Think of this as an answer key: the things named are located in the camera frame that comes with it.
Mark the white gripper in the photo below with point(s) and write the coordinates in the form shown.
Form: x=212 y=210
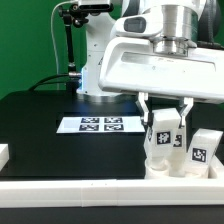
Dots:
x=130 y=65

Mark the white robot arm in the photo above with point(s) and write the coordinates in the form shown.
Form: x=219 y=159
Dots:
x=157 y=48

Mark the white marker sheet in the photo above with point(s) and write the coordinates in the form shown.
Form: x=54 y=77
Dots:
x=99 y=124

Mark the white right barrier rail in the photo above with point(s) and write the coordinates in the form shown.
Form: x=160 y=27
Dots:
x=216 y=169

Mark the white barrier rail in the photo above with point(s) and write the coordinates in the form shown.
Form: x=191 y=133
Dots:
x=216 y=169
x=92 y=193
x=4 y=155

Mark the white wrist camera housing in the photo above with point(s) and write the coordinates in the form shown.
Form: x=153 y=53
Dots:
x=145 y=25

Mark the white front barrier rail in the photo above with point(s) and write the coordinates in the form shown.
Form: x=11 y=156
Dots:
x=92 y=193

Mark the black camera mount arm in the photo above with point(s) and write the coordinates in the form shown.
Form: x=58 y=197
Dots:
x=72 y=17

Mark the white left barrier rail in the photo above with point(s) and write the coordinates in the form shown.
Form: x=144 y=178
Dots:
x=4 y=155

